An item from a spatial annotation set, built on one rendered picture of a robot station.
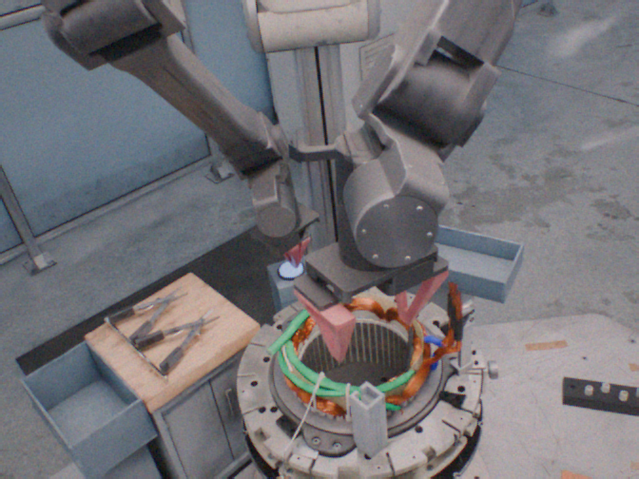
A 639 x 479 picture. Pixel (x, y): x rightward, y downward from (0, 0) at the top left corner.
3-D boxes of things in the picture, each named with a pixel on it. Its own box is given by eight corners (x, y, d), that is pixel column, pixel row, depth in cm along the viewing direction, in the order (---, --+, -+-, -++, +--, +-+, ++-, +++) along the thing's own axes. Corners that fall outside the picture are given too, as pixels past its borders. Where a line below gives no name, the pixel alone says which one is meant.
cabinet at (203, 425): (193, 512, 104) (151, 412, 89) (136, 445, 116) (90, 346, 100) (283, 437, 114) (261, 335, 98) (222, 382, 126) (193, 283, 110)
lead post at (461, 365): (474, 367, 82) (477, 300, 75) (458, 376, 81) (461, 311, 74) (464, 358, 84) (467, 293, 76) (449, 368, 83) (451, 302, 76)
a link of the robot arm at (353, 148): (399, 112, 52) (329, 119, 51) (419, 147, 46) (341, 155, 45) (397, 188, 55) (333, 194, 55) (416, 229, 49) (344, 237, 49)
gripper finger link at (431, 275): (446, 331, 61) (453, 249, 56) (389, 363, 58) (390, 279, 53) (399, 296, 66) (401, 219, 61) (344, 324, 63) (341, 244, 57)
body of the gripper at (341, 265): (440, 265, 56) (445, 192, 52) (347, 311, 51) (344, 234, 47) (393, 235, 61) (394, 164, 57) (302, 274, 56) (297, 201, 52)
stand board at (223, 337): (150, 413, 88) (145, 403, 87) (88, 346, 100) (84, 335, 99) (261, 335, 98) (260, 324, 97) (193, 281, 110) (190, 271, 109)
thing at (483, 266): (511, 359, 123) (524, 243, 106) (493, 400, 116) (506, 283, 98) (392, 323, 134) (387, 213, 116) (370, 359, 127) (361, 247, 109)
